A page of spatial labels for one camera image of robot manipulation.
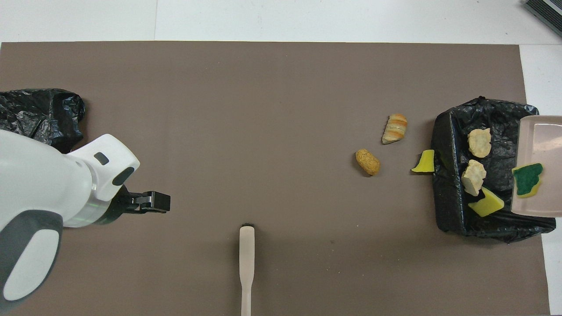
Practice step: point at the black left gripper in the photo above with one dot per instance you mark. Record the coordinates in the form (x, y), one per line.
(125, 204)

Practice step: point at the beige hand brush black bristles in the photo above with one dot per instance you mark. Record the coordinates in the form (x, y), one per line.
(247, 250)

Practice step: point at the beige toy bread piece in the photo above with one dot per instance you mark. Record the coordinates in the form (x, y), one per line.
(473, 177)
(479, 142)

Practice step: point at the green and yellow sponge piece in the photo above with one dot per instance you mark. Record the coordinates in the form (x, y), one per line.
(527, 177)

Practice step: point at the beige plastic dustpan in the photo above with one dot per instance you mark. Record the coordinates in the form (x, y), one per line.
(544, 145)

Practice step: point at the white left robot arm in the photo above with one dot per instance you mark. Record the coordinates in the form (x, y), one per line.
(44, 184)

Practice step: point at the black bag lined bin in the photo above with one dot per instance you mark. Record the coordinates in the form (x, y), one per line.
(452, 206)
(39, 114)

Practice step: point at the brown table mat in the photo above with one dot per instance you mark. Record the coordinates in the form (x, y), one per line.
(219, 131)

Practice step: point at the brown toy nugget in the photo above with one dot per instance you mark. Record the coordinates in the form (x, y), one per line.
(368, 162)

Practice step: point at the orange striped toy croissant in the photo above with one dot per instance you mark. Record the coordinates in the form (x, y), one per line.
(395, 128)

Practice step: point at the yellow sponge scrap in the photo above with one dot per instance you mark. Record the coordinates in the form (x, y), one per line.
(424, 162)

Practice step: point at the dark ribbed grille object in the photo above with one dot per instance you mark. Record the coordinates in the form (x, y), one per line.
(549, 11)

